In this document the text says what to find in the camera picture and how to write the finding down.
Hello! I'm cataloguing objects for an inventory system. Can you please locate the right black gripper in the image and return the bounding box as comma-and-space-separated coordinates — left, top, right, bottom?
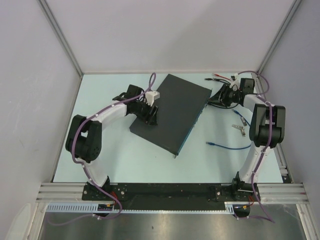
208, 83, 242, 108

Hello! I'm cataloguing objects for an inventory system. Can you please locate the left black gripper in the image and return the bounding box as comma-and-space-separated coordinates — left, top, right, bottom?
133, 98, 159, 126

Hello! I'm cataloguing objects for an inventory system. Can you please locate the blue ethernet cable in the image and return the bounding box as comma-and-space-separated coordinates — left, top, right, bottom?
205, 108, 252, 151

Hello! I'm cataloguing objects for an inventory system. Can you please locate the black network switch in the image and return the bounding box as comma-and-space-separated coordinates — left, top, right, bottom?
129, 74, 212, 156

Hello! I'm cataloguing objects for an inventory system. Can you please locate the silver transceiver module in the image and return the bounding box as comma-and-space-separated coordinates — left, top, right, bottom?
240, 126, 246, 137
232, 124, 243, 130
240, 117, 247, 126

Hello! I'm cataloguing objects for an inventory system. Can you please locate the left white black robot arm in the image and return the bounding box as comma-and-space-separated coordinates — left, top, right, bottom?
65, 84, 160, 200

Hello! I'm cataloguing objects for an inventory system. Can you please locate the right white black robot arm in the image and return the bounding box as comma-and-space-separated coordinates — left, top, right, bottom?
208, 78, 286, 202

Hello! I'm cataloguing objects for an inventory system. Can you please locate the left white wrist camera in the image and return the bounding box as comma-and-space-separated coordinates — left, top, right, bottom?
144, 90, 160, 106

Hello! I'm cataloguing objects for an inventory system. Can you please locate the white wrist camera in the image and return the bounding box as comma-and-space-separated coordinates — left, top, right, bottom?
144, 90, 160, 106
229, 73, 240, 91

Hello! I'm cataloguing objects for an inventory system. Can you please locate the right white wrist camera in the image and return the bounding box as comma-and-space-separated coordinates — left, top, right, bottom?
229, 73, 240, 91

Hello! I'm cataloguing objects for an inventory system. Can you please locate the red power wire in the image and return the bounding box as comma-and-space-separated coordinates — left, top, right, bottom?
211, 72, 233, 82

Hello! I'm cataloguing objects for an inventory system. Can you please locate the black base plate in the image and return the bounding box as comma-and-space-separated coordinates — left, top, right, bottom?
81, 182, 260, 211

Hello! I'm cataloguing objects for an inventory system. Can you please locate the grey slotted cable duct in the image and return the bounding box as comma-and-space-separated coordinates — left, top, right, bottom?
46, 202, 234, 215

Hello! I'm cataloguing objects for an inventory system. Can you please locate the aluminium frame rail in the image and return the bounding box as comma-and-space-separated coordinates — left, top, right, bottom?
37, 182, 309, 204

